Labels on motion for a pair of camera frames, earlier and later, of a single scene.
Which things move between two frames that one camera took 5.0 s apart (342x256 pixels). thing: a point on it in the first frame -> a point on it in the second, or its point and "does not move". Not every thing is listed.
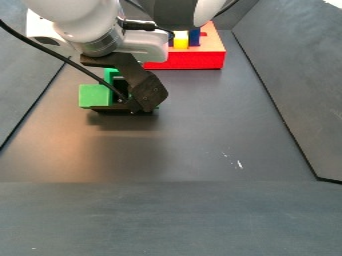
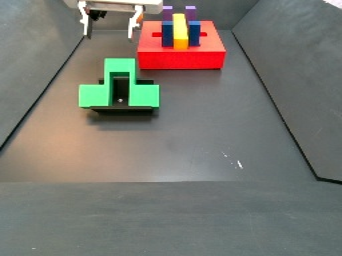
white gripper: [150, 43] -> [150, 6]
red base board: [206, 56] does not move
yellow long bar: [181, 39] does not move
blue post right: [194, 36] does not move
